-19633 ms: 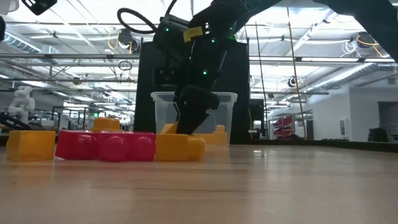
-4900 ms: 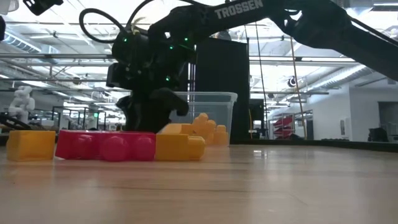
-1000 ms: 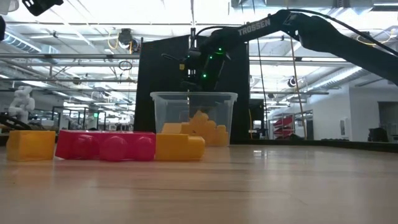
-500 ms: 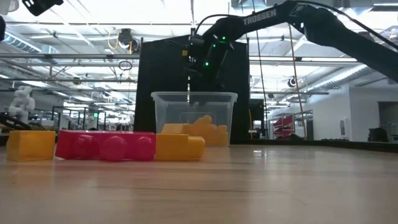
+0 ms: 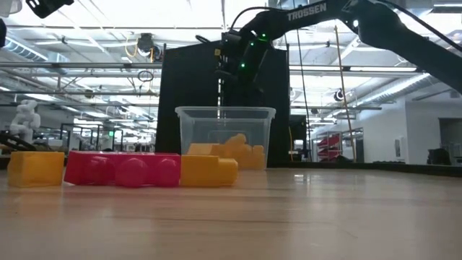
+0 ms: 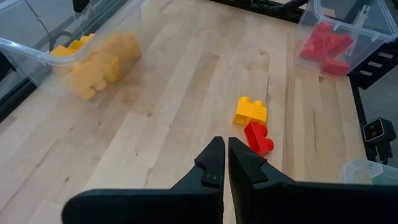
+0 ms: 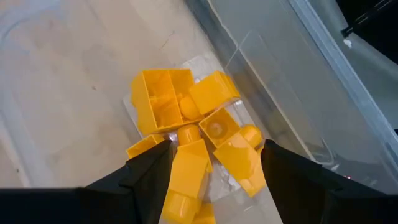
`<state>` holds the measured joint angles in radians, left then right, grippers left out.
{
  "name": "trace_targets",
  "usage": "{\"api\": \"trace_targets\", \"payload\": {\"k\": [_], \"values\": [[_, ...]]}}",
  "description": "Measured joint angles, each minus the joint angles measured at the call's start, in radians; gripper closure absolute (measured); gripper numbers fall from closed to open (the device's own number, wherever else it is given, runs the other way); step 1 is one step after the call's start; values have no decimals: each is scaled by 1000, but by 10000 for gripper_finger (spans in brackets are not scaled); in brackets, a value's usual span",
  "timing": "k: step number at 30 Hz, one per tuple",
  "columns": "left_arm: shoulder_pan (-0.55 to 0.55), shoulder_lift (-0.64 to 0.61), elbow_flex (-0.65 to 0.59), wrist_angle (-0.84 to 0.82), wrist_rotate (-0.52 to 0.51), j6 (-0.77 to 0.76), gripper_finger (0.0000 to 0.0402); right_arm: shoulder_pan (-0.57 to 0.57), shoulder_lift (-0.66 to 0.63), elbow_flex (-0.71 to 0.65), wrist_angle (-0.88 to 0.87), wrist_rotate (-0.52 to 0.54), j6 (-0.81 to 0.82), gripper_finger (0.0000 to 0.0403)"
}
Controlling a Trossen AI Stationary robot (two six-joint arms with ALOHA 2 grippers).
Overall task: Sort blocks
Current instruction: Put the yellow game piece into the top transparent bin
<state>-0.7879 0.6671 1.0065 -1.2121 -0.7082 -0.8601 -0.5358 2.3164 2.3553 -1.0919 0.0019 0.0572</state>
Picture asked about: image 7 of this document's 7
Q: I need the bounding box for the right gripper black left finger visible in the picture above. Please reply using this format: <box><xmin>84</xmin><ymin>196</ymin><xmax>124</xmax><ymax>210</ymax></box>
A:
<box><xmin>0</xmin><ymin>139</ymin><xmax>174</xmax><ymax>224</ymax></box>

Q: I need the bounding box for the yellow plastic building block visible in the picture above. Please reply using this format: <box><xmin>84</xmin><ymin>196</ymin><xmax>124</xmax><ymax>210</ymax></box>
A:
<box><xmin>192</xmin><ymin>203</ymin><xmax>217</xmax><ymax>224</ymax></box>
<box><xmin>160</xmin><ymin>189</ymin><xmax>201</xmax><ymax>224</ymax></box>
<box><xmin>126</xmin><ymin>134</ymin><xmax>165</xmax><ymax>159</ymax></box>

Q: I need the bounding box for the clear plastic storage bin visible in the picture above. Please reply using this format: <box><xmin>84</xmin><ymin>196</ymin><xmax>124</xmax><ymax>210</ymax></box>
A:
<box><xmin>0</xmin><ymin>0</ymin><xmax>398</xmax><ymax>224</ymax></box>

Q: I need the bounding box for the yellow two-stud building block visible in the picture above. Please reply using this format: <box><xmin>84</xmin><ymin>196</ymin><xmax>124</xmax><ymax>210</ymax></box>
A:
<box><xmin>188</xmin><ymin>70</ymin><xmax>241</xmax><ymax>115</ymax></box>
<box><xmin>130</xmin><ymin>68</ymin><xmax>203</xmax><ymax>135</ymax></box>

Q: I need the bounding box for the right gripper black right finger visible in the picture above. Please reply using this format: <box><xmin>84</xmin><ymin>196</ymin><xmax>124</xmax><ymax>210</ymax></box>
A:
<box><xmin>260</xmin><ymin>139</ymin><xmax>398</xmax><ymax>224</ymax></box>

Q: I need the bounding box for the yellow sloped building block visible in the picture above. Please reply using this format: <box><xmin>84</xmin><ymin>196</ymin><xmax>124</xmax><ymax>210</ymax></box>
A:
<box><xmin>213</xmin><ymin>124</ymin><xmax>268</xmax><ymax>197</ymax></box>

